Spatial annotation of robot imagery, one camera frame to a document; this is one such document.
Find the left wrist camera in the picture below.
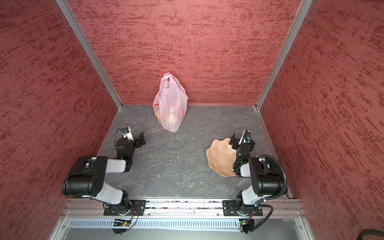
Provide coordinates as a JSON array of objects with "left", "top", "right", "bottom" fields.
[{"left": 121, "top": 127, "right": 134, "bottom": 141}]

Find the small circuit board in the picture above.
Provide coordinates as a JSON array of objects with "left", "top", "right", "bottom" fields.
[
  {"left": 113, "top": 219, "right": 132, "bottom": 228},
  {"left": 239, "top": 219, "right": 255, "bottom": 234}
]

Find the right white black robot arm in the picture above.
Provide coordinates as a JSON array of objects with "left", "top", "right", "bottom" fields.
[{"left": 224, "top": 130, "right": 288, "bottom": 216}]

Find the left small circuit board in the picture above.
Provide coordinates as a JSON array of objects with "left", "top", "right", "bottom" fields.
[{"left": 113, "top": 219, "right": 132, "bottom": 228}]

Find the right aluminium corner post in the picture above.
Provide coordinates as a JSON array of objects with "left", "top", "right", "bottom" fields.
[{"left": 256, "top": 0, "right": 313, "bottom": 112}]

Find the aluminium front rail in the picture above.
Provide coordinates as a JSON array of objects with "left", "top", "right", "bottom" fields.
[{"left": 61, "top": 198, "right": 306, "bottom": 219}]

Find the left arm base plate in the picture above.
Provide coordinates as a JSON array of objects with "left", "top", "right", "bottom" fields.
[{"left": 104, "top": 200, "right": 147, "bottom": 217}]

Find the white slotted cable duct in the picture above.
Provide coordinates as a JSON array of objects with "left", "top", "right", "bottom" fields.
[{"left": 68, "top": 218, "right": 240, "bottom": 232}]

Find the right small circuit board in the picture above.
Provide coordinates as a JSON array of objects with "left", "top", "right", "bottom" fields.
[{"left": 239, "top": 219, "right": 255, "bottom": 234}]

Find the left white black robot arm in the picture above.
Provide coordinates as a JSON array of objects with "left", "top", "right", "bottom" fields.
[{"left": 62, "top": 127, "right": 146, "bottom": 216}]

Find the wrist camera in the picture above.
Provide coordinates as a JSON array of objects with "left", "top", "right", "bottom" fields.
[
  {"left": 240, "top": 129, "right": 252, "bottom": 145},
  {"left": 121, "top": 127, "right": 134, "bottom": 141}
]

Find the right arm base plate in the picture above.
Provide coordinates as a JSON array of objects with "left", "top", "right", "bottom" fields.
[{"left": 222, "top": 200, "right": 263, "bottom": 217}]

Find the left aluminium corner post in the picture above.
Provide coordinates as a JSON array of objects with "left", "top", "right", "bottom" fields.
[{"left": 55, "top": 0, "right": 124, "bottom": 111}]

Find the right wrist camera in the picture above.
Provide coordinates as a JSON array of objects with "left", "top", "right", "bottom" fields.
[{"left": 240, "top": 129, "right": 252, "bottom": 145}]

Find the pink plastic bag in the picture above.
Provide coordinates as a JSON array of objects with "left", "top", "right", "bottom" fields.
[{"left": 153, "top": 73, "right": 189, "bottom": 133}]

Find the aluminium corner post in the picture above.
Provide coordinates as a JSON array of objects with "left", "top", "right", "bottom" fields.
[
  {"left": 55, "top": 0, "right": 124, "bottom": 111},
  {"left": 256, "top": 0, "right": 313, "bottom": 112}
]

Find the black cable bottom right corner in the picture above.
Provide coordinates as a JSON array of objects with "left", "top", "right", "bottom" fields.
[{"left": 356, "top": 228, "right": 384, "bottom": 240}]

